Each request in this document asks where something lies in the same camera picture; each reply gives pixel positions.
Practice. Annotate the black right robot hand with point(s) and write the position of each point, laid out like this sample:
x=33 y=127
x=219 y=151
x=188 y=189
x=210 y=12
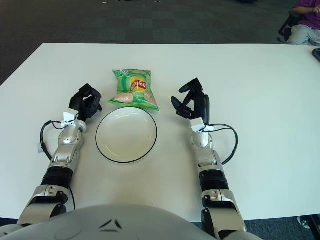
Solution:
x=196 y=105

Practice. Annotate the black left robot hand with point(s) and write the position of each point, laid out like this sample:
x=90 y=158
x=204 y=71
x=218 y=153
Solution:
x=83 y=102

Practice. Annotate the green chips bag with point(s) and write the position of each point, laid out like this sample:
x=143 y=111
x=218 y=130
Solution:
x=135 y=97

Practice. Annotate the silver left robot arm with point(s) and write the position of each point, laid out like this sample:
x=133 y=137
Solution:
x=67 y=140

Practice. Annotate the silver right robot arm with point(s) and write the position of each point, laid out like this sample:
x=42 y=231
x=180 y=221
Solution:
x=207 y=155

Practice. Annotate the white plate black rim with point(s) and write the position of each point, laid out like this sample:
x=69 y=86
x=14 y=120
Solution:
x=125 y=140

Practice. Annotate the black office chair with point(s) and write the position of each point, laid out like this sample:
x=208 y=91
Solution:
x=285 y=27

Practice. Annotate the grey robot torso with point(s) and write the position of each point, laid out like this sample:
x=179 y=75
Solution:
x=112 y=222

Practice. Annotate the person in purple shirt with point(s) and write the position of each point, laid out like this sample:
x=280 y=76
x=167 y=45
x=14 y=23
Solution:
x=305 y=35

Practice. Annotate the black object on table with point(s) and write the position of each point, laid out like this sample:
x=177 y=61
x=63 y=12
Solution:
x=317 y=53

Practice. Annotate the black chair caster wheel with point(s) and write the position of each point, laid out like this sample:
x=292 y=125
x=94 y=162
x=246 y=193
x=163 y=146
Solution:
x=303 y=221

